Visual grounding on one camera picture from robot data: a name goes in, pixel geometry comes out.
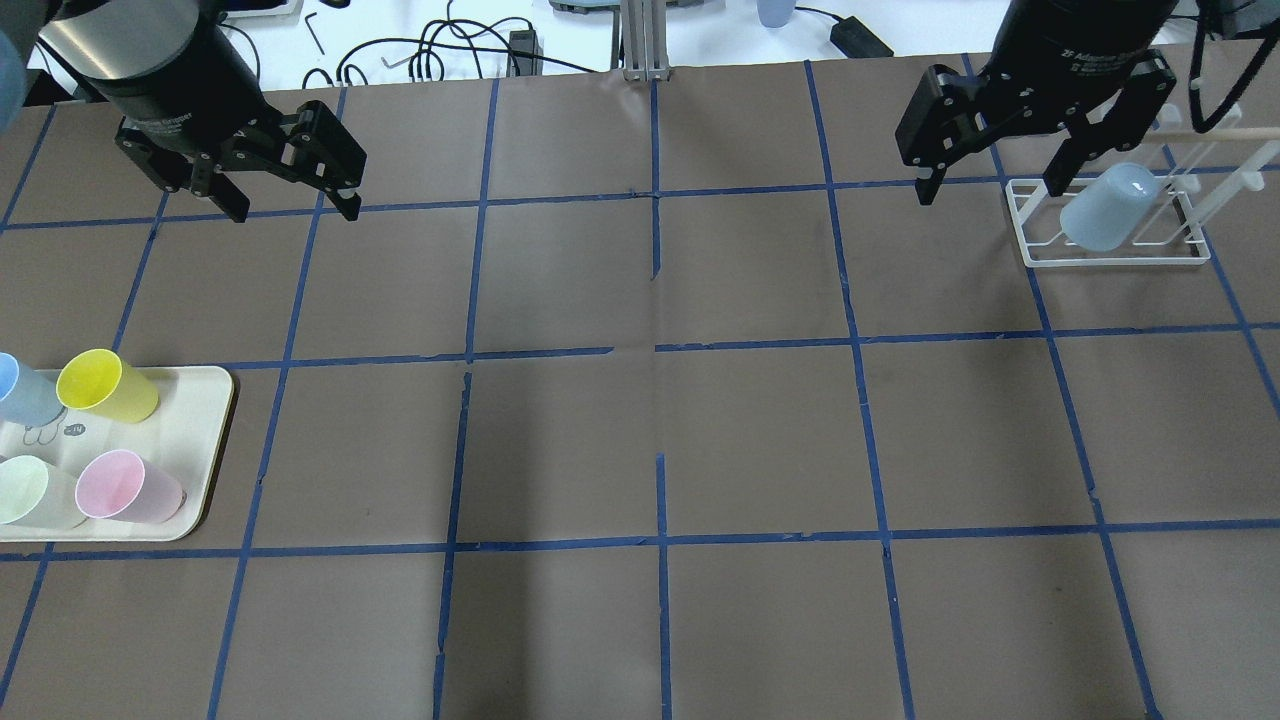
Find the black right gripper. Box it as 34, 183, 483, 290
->
893, 1, 1178, 206

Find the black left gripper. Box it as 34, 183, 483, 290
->
38, 1, 369, 224

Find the light blue plastic cup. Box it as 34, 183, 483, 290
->
1059, 161, 1164, 252

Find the yellow plastic cup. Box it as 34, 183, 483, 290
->
55, 348, 160, 423

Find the blue cup on desk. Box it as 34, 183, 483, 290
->
755, 0, 797, 29

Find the grey-blue plastic cup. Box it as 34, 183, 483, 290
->
1, 352, 65, 428

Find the pink plastic cup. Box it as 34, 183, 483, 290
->
74, 448, 186, 524

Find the pale green plastic cup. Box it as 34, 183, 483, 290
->
1, 455, 88, 530

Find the black allen key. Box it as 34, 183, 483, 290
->
303, 12, 326, 56

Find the black power adapter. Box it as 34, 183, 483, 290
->
829, 15, 895, 59

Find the white wire cup rack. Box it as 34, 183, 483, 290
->
1004, 104, 1279, 268

